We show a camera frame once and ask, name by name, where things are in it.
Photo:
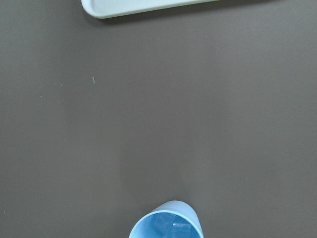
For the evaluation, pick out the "light blue cup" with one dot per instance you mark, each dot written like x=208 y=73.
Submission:
x=173 y=219

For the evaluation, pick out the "cream rabbit tray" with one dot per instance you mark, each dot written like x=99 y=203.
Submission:
x=103 y=9

